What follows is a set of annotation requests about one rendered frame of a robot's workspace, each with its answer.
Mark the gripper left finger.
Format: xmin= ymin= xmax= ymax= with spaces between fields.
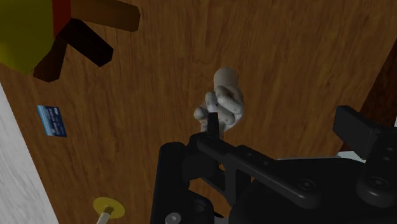
xmin=151 ymin=112 xmax=322 ymax=224

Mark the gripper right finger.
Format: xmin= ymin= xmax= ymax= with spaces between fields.
xmin=333 ymin=105 xmax=397 ymax=209

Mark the white knotted figure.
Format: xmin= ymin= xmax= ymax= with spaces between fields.
xmin=193 ymin=67 xmax=245 ymax=132

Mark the yellow disc with white stick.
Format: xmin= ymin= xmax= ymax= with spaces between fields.
xmin=92 ymin=196 xmax=126 ymax=224

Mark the blue card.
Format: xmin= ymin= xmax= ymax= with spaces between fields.
xmin=36 ymin=104 xmax=67 ymax=138

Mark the yellow red brown toy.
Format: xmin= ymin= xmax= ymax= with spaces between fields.
xmin=0 ymin=0 xmax=141 ymax=83

